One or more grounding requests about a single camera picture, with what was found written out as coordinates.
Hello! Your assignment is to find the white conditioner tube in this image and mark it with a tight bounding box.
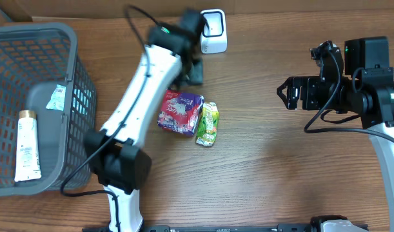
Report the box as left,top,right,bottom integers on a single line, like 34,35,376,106
14,110,41,182

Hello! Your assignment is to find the white label in basket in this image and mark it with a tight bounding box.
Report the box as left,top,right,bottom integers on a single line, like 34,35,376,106
45,84,66,111

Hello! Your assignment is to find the white barcode scanner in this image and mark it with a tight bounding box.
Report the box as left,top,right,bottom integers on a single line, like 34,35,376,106
201,9,228,54

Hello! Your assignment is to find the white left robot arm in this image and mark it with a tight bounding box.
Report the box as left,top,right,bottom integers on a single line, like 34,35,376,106
84,9,208,231

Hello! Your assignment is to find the green tea drink carton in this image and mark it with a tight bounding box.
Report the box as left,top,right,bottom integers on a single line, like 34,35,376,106
195,102,219,147

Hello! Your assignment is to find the grey plastic mesh basket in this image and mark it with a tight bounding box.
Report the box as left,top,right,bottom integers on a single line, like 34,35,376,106
0,23,97,197

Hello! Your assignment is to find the red purple snack bag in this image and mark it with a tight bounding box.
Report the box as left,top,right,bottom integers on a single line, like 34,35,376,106
157,90,204,137

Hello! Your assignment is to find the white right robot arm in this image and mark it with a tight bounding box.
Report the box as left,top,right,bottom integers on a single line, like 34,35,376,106
277,37,394,231

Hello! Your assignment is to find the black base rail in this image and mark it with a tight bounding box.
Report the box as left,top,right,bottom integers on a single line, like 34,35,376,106
137,215,369,232

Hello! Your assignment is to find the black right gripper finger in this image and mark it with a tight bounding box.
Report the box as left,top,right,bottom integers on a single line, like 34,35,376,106
277,78,290,94
277,92,288,107

